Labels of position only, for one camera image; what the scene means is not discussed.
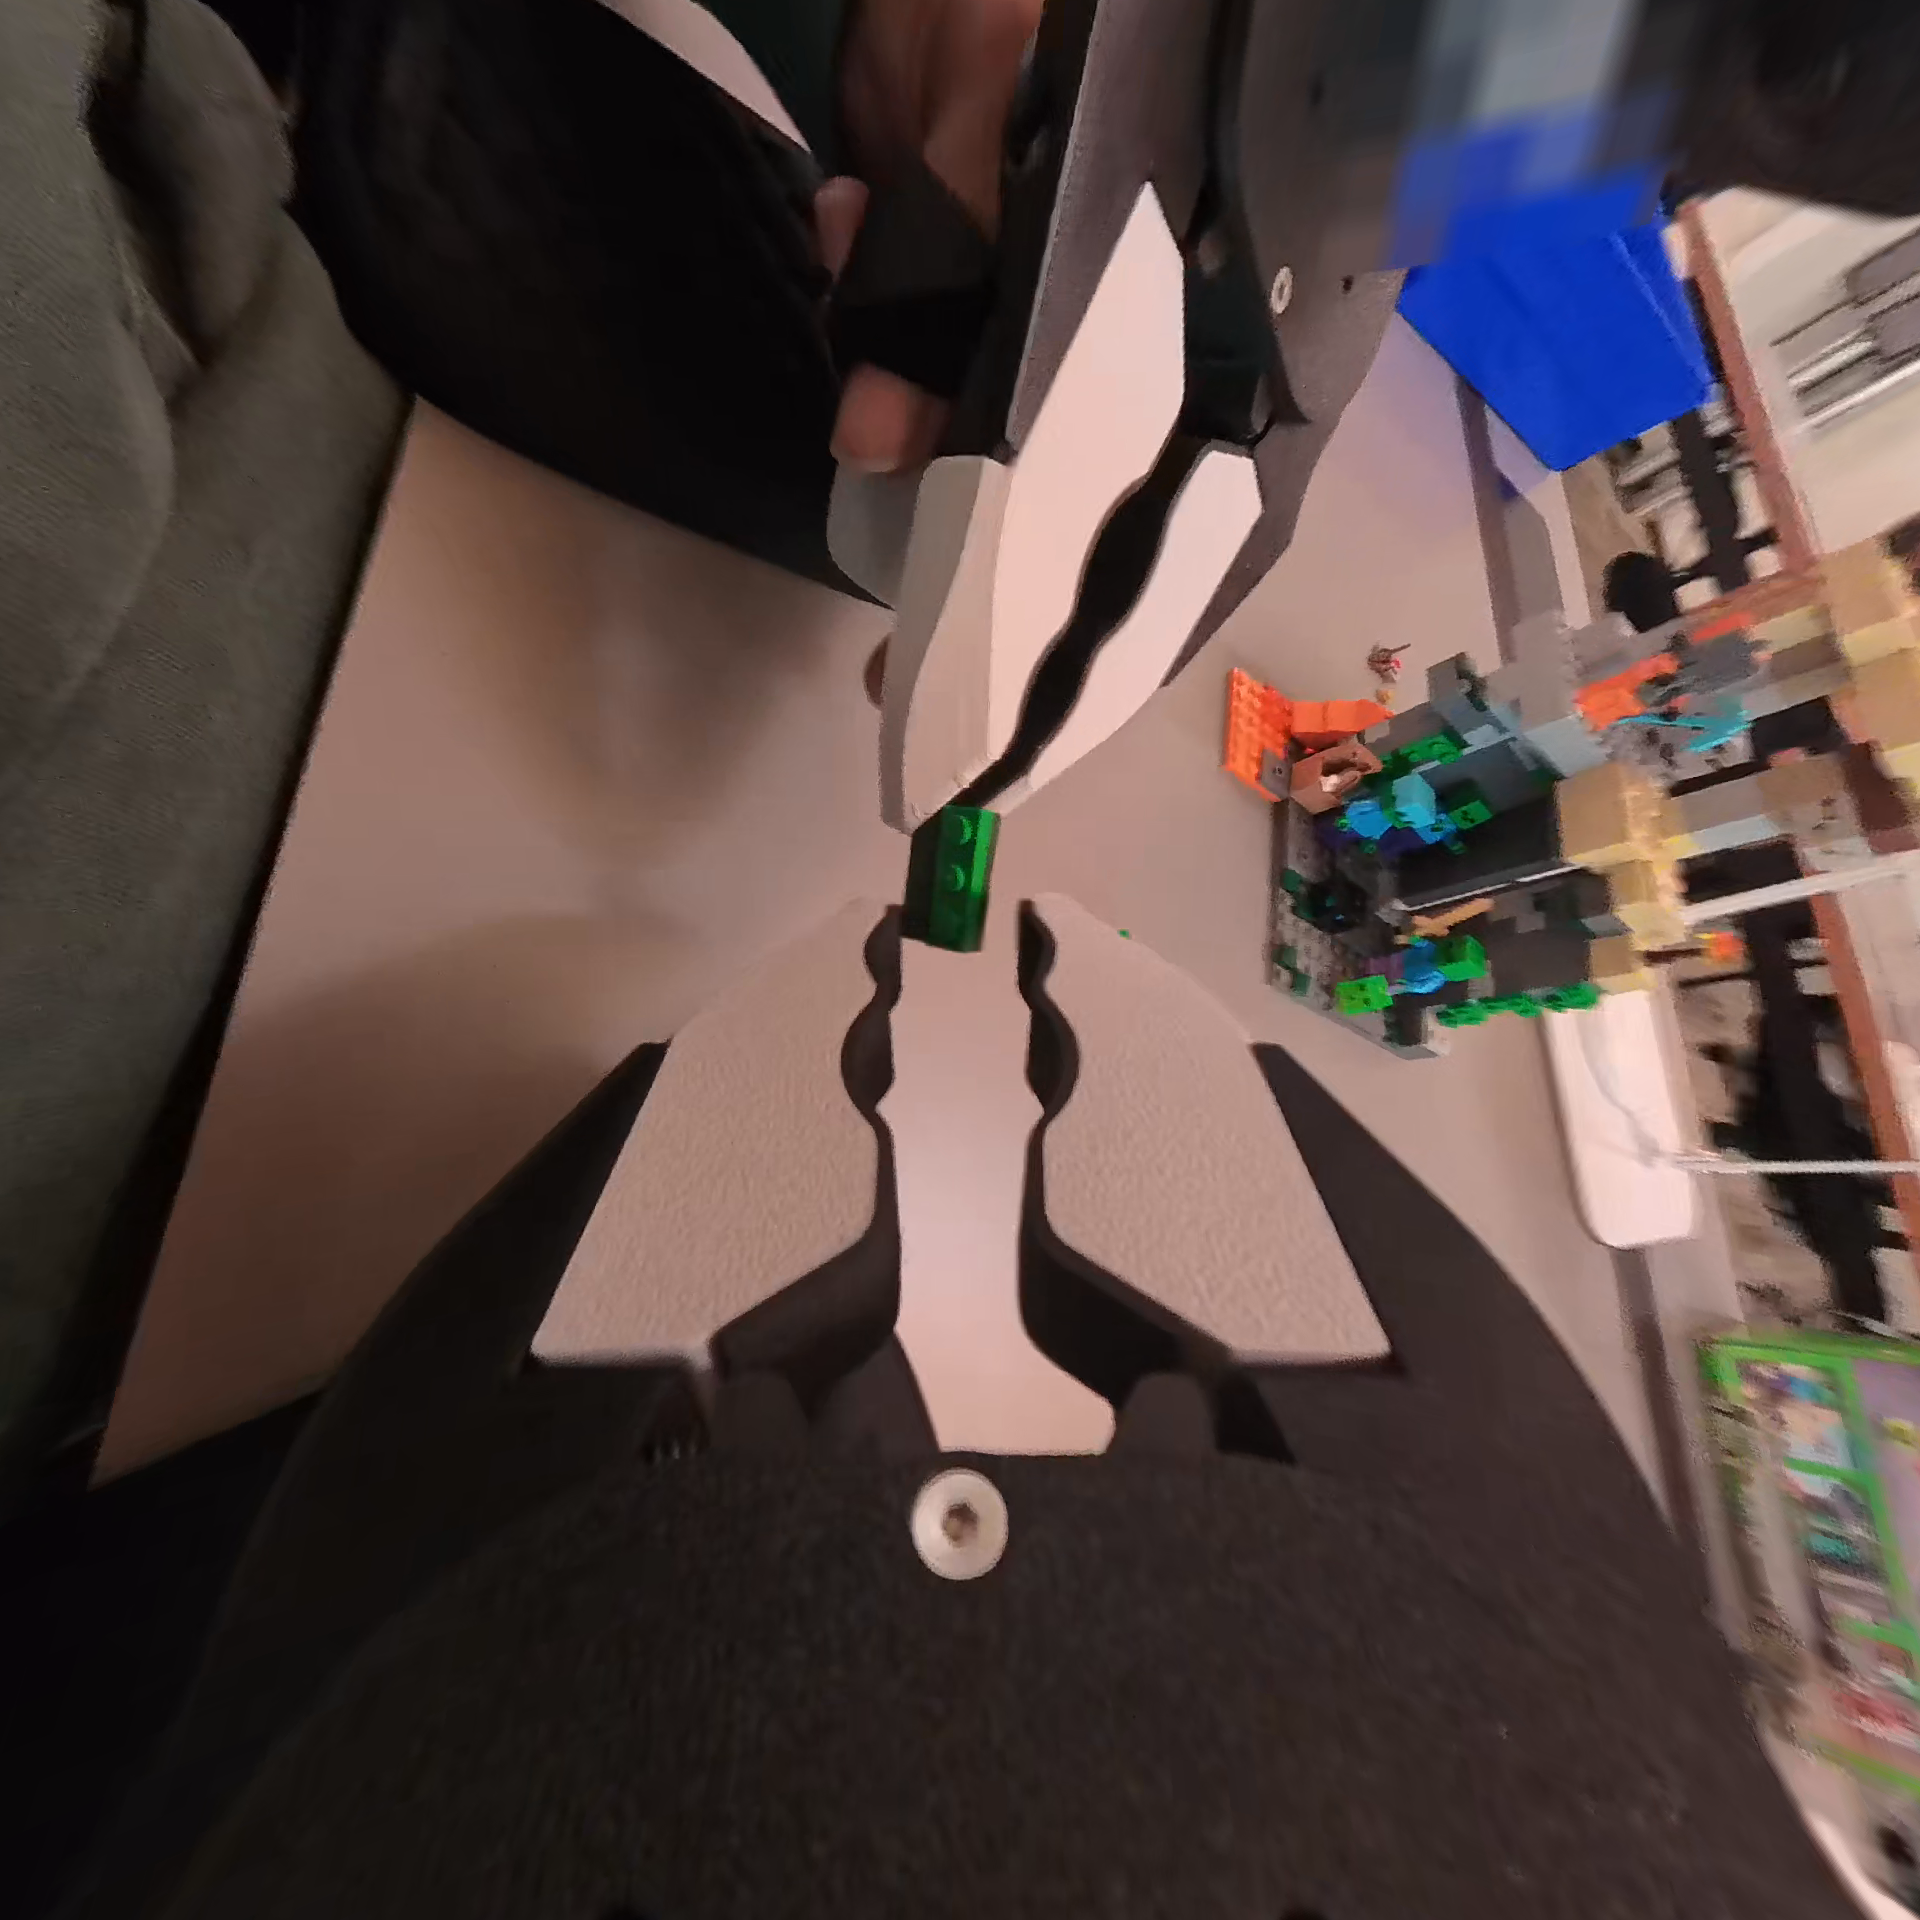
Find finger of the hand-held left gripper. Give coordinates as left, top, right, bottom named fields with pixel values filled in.
left=990, top=442, right=1267, bottom=823
left=876, top=180, right=1190, bottom=837

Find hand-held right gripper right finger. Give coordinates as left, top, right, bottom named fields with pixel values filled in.
left=1014, top=892, right=1398, bottom=1371

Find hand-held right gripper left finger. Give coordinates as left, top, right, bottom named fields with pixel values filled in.
left=528, top=893, right=908, bottom=1371

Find green plate brick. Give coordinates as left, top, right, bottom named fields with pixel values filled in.
left=898, top=803, right=1002, bottom=954

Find toy brick model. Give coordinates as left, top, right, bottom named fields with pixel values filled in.
left=1222, top=536, right=1920, bottom=1061

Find grey desk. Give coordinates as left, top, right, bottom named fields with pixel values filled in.
left=91, top=180, right=1920, bottom=1920

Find person's left hand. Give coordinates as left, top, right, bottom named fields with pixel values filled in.
left=810, top=0, right=1052, bottom=478

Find blue plastic bin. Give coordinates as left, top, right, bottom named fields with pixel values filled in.
left=1394, top=180, right=1717, bottom=475

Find white book stand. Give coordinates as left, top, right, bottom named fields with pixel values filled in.
left=1543, top=854, right=1920, bottom=1249

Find green toy set box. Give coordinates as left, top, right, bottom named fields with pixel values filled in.
left=1692, top=1332, right=1920, bottom=1794

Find black desk cable cover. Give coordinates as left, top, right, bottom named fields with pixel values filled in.
left=1452, top=371, right=1596, bottom=640

